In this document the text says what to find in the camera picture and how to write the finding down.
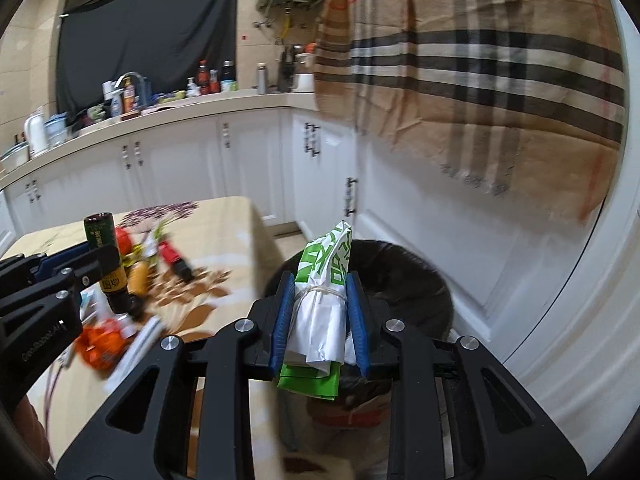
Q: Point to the red label dark bottle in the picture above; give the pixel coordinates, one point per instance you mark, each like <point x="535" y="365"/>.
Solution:
<point x="175" y="261"/>

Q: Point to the green white bag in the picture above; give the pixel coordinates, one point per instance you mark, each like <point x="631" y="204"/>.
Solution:
<point x="315" y="350"/>

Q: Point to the white green crumpled wrapper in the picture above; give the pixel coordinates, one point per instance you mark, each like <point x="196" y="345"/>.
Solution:
<point x="152" y="240"/>

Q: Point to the dark sauce bottle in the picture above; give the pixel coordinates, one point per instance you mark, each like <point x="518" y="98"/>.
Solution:
<point x="228" y="80"/>

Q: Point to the silver thermos bottle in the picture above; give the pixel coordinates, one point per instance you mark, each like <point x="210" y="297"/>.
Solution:
<point x="262" y="83"/>

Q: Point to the teal white tube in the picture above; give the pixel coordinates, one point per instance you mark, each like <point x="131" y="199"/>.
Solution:
<point x="86" y="304"/>

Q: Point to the yellow green crumpled wrapper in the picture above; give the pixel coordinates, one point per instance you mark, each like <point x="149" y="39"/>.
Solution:
<point x="135" y="255"/>

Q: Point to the red cap sauce bottle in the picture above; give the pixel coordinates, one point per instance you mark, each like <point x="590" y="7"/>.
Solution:
<point x="202" y="78"/>

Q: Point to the orange dish soap bottle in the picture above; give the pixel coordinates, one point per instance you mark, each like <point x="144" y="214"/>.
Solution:
<point x="129" y="95"/>

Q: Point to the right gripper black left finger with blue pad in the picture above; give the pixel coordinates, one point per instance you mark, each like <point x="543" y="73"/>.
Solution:
<point x="187" y="403"/>

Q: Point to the clear spray bottle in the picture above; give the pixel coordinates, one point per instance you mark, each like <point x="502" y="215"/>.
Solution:
<point x="116" y="103"/>

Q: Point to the black lined trash bin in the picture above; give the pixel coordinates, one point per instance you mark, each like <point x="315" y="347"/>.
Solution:
<point x="356" y="425"/>

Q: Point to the clear blue-lid container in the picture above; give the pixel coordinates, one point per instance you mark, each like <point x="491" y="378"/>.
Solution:
<point x="56" y="129"/>

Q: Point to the chrome sink faucet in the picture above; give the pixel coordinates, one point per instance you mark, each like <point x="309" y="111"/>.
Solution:
<point x="136" y="84"/>

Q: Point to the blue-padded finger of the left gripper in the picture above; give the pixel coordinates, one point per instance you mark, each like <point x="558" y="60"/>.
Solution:
<point x="88" y="265"/>

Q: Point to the white kettle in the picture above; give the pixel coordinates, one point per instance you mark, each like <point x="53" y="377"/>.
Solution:
<point x="36" y="135"/>

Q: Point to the floral beige tablecloth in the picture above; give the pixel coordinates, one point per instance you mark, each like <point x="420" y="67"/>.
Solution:
<point x="233" y="255"/>

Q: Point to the green yellow label bottle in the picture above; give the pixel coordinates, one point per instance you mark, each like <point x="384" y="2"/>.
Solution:
<point x="100" y="235"/>

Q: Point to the red plastic bag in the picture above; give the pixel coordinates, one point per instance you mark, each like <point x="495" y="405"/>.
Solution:
<point x="124" y="241"/>

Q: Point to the plaid beige cloth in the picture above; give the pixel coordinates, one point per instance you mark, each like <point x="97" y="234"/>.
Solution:
<point x="524" y="99"/>

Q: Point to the white pot on counter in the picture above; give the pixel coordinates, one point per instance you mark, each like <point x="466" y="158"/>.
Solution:
<point x="15" y="157"/>

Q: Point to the dark window curtain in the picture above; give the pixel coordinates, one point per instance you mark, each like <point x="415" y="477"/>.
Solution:
<point x="162" y="40"/>

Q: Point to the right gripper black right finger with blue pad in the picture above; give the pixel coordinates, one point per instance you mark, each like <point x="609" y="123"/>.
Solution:
<point x="457" y="412"/>

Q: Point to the white base cabinets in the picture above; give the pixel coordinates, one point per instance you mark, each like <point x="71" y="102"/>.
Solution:
<point x="294" y="167"/>

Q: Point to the orange label brown bottle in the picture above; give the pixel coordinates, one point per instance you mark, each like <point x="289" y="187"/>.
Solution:
<point x="138" y="288"/>

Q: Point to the white paper packet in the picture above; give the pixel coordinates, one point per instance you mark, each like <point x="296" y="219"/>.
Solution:
<point x="142" y="344"/>

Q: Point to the black knife block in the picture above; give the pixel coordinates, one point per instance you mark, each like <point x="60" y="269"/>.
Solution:
<point x="286" y="70"/>

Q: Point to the white blender jug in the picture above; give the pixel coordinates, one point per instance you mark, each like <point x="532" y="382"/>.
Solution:
<point x="303" y="81"/>

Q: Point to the orange plastic bag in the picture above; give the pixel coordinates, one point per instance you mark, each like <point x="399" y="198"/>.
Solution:
<point x="101" y="345"/>

